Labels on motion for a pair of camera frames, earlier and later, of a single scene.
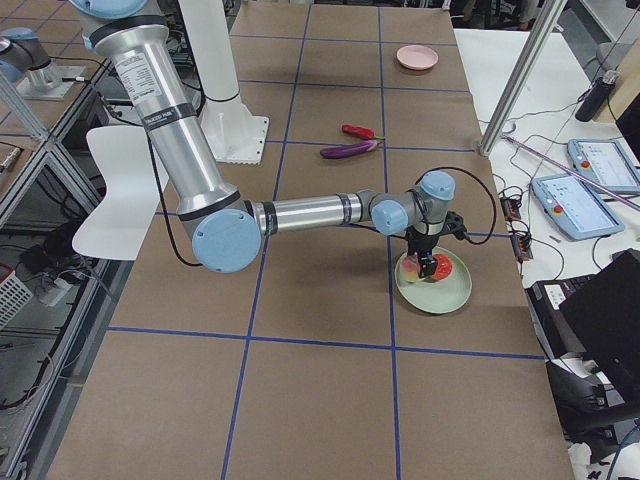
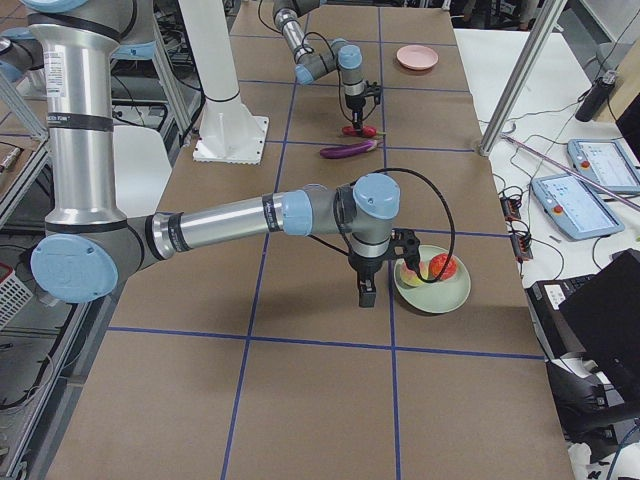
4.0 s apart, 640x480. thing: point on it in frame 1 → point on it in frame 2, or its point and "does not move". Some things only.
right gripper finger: x=426 y=266 → x=370 y=294
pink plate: x=416 y=57 does not move
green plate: x=436 y=297 does not move
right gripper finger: x=417 y=255 → x=363 y=291
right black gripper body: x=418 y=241 → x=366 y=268
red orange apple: x=444 y=266 does not move
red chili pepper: x=365 y=133 does not move
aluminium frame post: x=547 y=19 does not move
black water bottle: x=596 y=96 does not move
